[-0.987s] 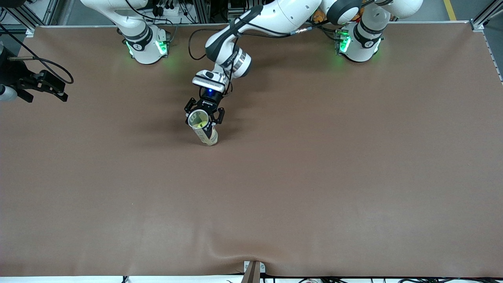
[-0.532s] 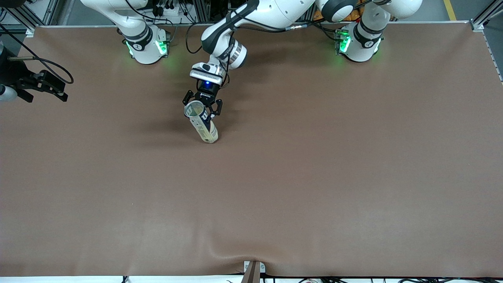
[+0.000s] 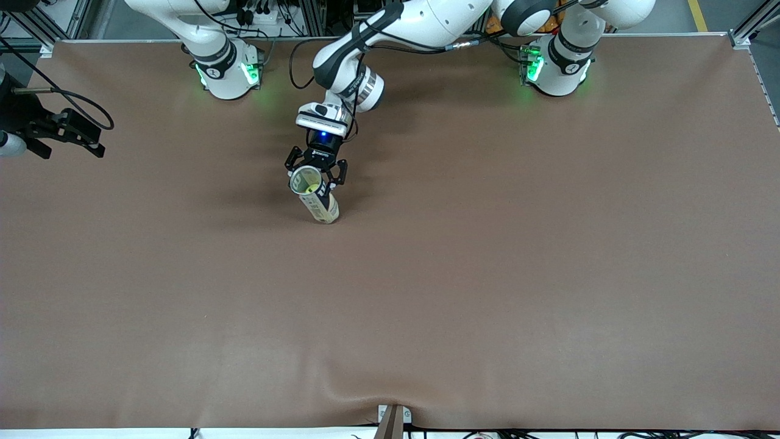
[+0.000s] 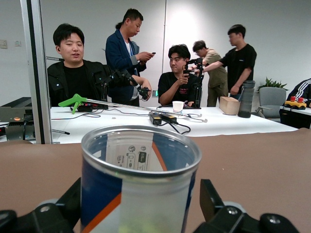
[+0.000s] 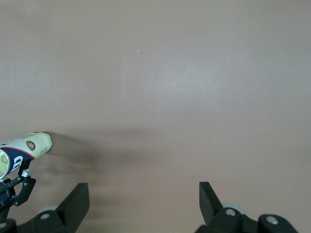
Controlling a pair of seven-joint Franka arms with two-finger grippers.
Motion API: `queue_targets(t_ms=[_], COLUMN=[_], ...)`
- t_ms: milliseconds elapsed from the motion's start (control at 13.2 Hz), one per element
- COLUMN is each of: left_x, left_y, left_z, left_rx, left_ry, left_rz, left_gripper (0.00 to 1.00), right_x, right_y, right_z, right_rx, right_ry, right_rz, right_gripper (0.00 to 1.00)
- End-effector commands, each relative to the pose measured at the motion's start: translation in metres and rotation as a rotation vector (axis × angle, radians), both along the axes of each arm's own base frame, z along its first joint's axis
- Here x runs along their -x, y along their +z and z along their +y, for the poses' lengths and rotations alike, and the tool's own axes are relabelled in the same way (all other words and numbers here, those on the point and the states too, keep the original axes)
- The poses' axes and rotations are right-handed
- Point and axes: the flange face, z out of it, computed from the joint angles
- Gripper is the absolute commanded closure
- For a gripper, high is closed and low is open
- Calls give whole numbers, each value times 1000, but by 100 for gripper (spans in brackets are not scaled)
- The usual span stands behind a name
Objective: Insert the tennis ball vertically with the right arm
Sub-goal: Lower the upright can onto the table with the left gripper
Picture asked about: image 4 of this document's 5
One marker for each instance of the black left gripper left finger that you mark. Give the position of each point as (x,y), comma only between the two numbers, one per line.
(60,213)

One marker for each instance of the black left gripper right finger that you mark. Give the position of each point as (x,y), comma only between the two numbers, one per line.
(218,218)

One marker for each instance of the clear tennis ball can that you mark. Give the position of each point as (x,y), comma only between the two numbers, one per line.
(145,206)

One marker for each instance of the long white table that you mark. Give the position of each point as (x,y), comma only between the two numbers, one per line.
(218,126)

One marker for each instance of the black electronics board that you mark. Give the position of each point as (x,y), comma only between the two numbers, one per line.
(85,108)

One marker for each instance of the black power adapter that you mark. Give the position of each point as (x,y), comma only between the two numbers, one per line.
(155,119)
(170,118)

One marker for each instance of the light wooden box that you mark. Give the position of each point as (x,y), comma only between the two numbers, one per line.
(229,105)

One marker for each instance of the black equipment box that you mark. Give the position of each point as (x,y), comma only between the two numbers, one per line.
(14,106)

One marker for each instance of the white paper cup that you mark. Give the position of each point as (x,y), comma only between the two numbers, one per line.
(178,107)

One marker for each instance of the grey water bottle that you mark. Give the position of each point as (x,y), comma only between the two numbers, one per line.
(246,102)

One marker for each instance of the small white side table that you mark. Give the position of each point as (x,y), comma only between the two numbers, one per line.
(298,112)

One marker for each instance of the grey office chair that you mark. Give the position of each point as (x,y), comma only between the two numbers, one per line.
(272,97)

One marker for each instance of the man in black jacket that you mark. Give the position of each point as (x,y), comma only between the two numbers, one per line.
(73,80)

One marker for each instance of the yellow emergency stop box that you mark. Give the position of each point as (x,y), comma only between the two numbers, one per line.
(295,104)

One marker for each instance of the green exit sign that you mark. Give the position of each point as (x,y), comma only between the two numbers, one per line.
(155,93)

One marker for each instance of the seated man black t-shirt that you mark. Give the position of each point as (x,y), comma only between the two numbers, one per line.
(170,85)

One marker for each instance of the green potted plant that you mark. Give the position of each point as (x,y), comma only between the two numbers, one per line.
(272,84)

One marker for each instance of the person in khaki shirt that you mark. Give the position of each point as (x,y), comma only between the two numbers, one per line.
(216,72)

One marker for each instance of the person in striped track jacket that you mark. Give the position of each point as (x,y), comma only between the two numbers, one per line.
(302,89)

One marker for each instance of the standing man black t-shirt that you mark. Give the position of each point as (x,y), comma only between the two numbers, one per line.
(240,63)

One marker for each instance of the aluminium frame post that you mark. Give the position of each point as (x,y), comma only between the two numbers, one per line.
(36,72)

